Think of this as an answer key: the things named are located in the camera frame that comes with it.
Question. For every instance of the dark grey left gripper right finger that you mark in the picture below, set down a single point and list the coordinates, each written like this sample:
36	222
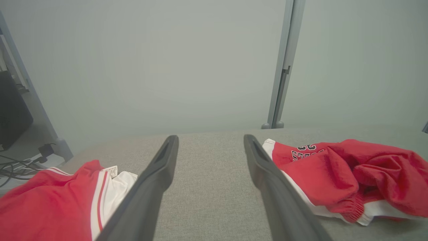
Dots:
281	207

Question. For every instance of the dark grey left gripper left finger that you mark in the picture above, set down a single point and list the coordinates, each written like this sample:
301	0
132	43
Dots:
143	201

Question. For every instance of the red white basketball shorts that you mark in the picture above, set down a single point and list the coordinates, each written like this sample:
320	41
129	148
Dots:
337	177

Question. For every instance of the red white Bulls jersey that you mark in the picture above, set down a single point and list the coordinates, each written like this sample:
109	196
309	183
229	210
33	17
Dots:
46	204

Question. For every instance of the black box unit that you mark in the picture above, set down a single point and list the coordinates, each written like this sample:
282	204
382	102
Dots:
11	117

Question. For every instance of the grey partition post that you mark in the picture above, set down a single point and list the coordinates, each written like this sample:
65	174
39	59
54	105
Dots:
284	67

